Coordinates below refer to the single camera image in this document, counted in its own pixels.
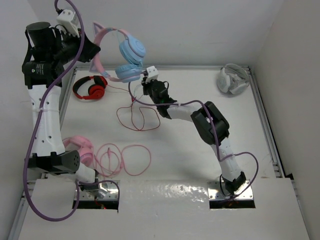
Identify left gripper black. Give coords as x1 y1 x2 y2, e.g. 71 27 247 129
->
49 27 98 66

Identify blue pink cat-ear headphones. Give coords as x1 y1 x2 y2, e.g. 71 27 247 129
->
89 22 146 83

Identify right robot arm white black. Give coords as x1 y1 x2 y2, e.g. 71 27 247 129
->
141 76 246 198

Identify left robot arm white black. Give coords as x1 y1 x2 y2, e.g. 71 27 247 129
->
22 21 102 197

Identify red black headphones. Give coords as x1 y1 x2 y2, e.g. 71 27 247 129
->
72 75 108 100

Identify white grey headphones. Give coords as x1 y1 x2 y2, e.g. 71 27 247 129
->
216 63 250 95

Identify white front cover board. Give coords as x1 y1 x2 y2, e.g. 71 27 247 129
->
19 178 309 240

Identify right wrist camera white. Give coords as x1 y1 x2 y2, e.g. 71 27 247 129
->
145 65 159 83

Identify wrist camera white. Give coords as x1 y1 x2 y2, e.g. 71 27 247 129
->
56 9 80 38
145 65 159 83

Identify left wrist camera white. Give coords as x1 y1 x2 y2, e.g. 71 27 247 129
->
56 9 80 38

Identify pink headphone cable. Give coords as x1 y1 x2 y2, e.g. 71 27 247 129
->
92 143 152 177

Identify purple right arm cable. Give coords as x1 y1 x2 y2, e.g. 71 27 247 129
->
128 81 260 201

